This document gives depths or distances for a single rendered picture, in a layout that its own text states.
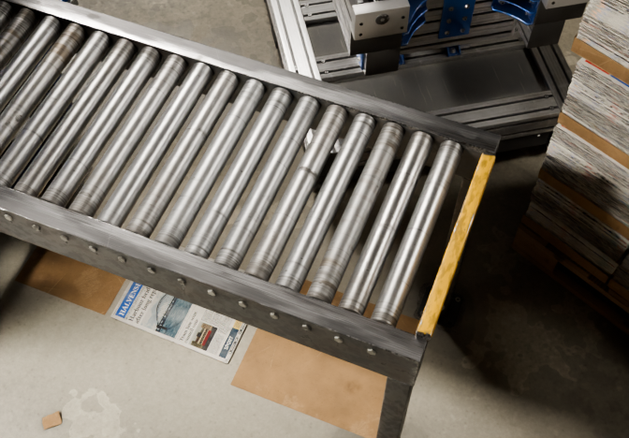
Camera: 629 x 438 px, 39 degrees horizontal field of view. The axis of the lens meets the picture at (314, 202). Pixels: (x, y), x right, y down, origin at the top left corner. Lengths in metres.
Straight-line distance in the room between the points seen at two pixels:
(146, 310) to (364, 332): 1.07
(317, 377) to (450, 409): 0.37
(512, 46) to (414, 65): 0.32
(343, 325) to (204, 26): 1.78
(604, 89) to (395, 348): 0.79
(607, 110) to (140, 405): 1.41
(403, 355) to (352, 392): 0.83
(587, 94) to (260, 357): 1.12
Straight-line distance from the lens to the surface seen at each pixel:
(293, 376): 2.45
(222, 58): 2.01
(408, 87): 2.73
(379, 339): 1.63
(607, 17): 1.94
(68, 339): 2.59
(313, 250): 1.71
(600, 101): 2.07
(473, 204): 1.76
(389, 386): 1.77
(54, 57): 2.09
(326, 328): 1.63
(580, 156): 2.23
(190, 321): 2.54
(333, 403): 2.43
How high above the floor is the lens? 2.28
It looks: 57 degrees down
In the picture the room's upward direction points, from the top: straight up
